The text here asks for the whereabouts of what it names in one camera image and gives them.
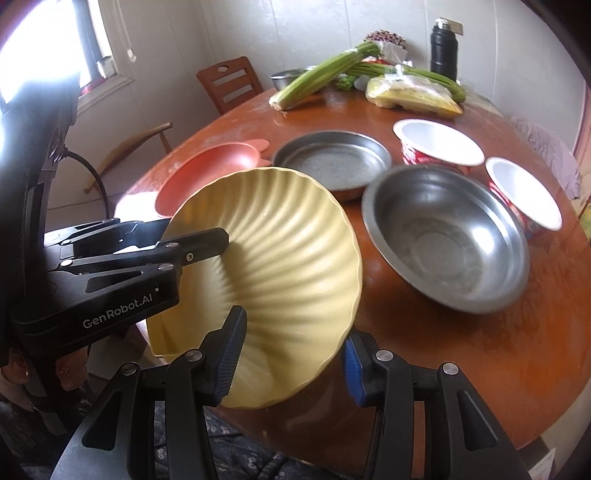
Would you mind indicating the shallow steel pan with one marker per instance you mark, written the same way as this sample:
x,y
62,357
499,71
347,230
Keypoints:
x,y
332,161

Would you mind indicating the wall socket plate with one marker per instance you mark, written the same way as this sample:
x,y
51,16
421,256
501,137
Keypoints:
x,y
457,27

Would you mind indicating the small green vegetable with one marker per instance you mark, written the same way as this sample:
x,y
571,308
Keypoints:
x,y
344,83

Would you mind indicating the yellow ribbed bowl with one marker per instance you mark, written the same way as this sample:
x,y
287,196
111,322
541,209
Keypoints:
x,y
286,258

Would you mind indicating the green long beans bunch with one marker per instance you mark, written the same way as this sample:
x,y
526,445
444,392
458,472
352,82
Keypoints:
x,y
434,78

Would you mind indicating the light wooden armchair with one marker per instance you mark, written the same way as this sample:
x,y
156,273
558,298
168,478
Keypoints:
x,y
124,147

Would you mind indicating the white paper noodle bowl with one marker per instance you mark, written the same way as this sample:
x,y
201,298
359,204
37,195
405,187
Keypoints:
x,y
434,141
521,194

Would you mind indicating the white foam fruit net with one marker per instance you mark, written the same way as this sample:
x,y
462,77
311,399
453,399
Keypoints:
x,y
362,82

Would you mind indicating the brown wooden slatted chair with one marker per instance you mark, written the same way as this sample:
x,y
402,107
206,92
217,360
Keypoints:
x,y
228,83

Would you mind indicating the person's left hand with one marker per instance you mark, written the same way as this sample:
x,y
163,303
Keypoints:
x,y
69,374

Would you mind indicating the window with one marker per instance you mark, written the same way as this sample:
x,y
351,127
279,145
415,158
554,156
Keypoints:
x,y
55,41

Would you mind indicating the celery bunch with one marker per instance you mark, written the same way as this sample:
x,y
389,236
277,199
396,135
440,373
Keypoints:
x,y
314,81

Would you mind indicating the large steel bowl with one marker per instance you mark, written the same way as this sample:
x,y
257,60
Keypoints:
x,y
443,240

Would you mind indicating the small steel bowl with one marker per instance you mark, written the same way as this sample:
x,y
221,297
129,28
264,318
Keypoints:
x,y
288,78

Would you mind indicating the black thermos bottle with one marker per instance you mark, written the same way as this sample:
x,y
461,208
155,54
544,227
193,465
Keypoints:
x,y
444,50

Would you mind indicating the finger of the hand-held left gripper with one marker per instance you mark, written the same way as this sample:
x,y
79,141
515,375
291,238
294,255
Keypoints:
x,y
203,242
115,230

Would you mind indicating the plastic bag of corn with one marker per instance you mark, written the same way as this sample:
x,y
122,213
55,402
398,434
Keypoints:
x,y
411,97

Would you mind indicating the purple cloth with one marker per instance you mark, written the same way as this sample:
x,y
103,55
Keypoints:
x,y
549,152

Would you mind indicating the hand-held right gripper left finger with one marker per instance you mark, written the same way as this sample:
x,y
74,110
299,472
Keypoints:
x,y
231,355

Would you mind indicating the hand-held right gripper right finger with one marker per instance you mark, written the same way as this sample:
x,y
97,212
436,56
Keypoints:
x,y
353,369

